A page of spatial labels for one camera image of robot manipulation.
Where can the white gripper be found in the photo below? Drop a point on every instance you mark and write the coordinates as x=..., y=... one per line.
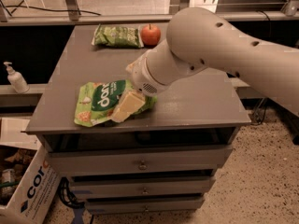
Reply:
x=141, y=77

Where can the green rice chip bag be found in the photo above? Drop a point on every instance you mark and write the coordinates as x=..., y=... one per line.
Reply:
x=96, y=101

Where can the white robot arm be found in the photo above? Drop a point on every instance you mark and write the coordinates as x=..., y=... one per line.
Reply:
x=197, y=39

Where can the green jalapeno chip bag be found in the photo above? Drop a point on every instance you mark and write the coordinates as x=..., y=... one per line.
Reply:
x=117, y=37

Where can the red apple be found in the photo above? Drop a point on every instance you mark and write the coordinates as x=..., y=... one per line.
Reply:
x=150, y=34

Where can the grey drawer cabinet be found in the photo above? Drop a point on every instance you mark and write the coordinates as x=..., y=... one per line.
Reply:
x=184, y=139

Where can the brass top drawer knob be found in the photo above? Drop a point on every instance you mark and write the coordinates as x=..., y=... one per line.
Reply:
x=142, y=166

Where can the brass middle drawer knob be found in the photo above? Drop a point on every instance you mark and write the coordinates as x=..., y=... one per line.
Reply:
x=145, y=191

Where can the white pump bottle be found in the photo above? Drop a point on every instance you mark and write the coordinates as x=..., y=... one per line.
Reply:
x=16, y=79

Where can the white cardboard box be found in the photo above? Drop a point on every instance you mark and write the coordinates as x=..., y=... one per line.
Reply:
x=28, y=182

